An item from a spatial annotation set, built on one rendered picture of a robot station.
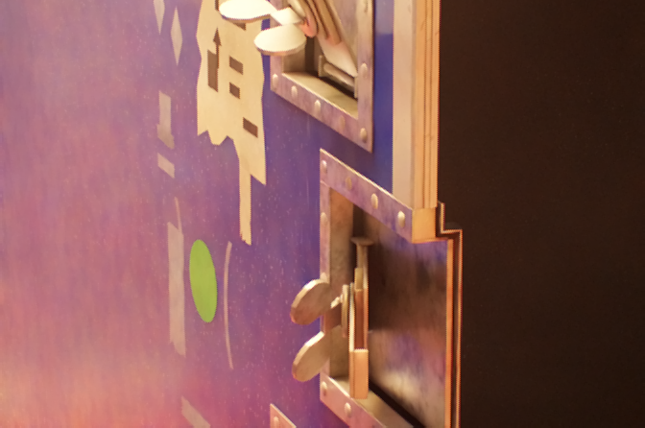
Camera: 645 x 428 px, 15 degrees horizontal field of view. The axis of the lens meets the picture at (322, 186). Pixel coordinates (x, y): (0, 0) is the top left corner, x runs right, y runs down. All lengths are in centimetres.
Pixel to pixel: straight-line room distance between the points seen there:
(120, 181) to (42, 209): 20
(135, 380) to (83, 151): 16
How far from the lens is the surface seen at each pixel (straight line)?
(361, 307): 108
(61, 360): 164
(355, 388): 103
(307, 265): 117
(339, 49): 112
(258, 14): 111
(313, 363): 111
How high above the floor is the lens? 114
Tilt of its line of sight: 16 degrees down
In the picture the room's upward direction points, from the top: straight up
